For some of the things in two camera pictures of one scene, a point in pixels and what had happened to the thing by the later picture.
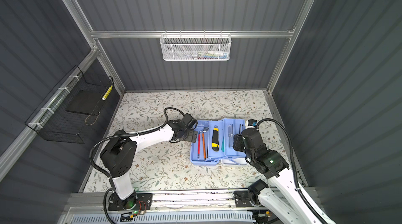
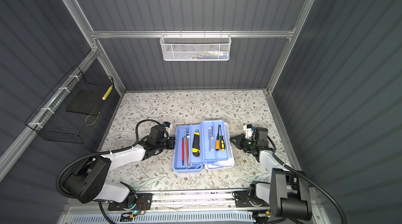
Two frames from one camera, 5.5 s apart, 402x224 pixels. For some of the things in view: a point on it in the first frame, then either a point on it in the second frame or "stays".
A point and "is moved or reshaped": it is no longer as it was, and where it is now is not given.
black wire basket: (68, 111) stays
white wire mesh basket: (196, 47) stays
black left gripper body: (188, 135) -> (166, 144)
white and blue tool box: (214, 143) is moved or reshaped
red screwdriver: (204, 145) -> (187, 150)
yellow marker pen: (103, 98) stays
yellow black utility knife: (215, 145) -> (196, 144)
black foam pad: (87, 101) stays
